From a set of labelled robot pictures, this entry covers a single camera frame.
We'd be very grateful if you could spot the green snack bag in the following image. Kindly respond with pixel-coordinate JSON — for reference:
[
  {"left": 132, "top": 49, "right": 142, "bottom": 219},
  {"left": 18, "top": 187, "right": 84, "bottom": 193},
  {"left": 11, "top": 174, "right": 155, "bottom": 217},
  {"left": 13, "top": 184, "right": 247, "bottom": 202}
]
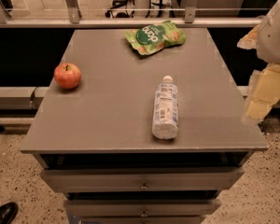
[{"left": 125, "top": 21, "right": 186, "bottom": 56}]

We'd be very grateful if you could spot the black office chair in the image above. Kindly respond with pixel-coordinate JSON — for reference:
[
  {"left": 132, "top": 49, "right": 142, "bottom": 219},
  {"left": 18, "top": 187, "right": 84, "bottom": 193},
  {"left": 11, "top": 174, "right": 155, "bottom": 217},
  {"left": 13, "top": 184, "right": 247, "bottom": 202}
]
[{"left": 105, "top": 0, "right": 134, "bottom": 19}]

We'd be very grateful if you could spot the grey drawer cabinet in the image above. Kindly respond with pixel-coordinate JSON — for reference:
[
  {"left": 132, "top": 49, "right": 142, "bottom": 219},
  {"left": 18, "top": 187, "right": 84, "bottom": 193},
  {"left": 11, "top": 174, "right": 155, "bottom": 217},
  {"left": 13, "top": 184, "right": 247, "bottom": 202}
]
[{"left": 21, "top": 28, "right": 267, "bottom": 224}]

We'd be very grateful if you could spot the red apple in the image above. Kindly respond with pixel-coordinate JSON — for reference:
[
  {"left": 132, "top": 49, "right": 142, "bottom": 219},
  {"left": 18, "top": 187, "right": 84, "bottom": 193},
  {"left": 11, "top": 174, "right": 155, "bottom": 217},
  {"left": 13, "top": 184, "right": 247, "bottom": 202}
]
[{"left": 54, "top": 63, "right": 81, "bottom": 90}]

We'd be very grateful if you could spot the black cable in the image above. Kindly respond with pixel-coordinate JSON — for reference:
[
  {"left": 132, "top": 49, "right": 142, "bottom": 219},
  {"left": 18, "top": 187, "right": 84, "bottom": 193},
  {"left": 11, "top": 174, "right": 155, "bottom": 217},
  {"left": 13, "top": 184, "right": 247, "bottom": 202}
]
[{"left": 29, "top": 86, "right": 40, "bottom": 110}]

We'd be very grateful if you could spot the black shoe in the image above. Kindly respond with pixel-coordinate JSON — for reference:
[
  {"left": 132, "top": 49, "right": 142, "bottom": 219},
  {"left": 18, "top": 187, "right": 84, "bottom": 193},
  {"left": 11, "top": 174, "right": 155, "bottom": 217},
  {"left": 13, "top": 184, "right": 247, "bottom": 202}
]
[{"left": 0, "top": 202, "right": 19, "bottom": 224}]

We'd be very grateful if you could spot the lower grey drawer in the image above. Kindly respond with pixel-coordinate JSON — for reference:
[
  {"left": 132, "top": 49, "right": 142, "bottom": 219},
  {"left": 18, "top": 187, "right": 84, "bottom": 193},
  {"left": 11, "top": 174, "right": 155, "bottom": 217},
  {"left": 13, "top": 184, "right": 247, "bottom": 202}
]
[{"left": 64, "top": 200, "right": 221, "bottom": 217}]

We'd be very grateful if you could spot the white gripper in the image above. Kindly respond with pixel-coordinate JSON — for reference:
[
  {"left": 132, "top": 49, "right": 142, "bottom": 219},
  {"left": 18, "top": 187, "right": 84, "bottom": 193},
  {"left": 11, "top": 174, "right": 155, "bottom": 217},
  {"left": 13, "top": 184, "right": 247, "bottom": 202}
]
[{"left": 237, "top": 0, "right": 280, "bottom": 123}]

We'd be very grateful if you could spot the clear plastic water bottle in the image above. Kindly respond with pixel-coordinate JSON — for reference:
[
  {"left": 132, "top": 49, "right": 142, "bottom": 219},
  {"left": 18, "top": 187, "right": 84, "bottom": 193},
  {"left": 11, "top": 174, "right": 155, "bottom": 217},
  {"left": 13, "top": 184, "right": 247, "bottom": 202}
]
[{"left": 152, "top": 76, "right": 178, "bottom": 140}]

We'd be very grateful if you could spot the grey drawer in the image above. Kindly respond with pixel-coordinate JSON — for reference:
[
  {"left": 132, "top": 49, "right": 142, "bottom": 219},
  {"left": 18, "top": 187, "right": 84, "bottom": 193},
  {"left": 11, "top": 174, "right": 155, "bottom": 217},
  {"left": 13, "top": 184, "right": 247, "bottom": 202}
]
[
  {"left": 41, "top": 167, "right": 244, "bottom": 193},
  {"left": 64, "top": 200, "right": 221, "bottom": 217}
]

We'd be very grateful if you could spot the metal railing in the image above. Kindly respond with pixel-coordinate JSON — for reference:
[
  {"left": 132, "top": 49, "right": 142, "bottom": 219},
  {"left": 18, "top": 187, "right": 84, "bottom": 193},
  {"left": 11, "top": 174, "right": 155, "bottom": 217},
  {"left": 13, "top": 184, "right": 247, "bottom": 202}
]
[{"left": 0, "top": 0, "right": 263, "bottom": 29}]

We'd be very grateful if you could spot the upper grey drawer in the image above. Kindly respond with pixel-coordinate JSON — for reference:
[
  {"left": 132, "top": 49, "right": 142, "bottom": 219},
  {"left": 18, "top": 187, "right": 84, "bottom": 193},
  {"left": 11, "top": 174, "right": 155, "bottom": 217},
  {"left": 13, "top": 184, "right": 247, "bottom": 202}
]
[{"left": 41, "top": 167, "right": 244, "bottom": 193}]

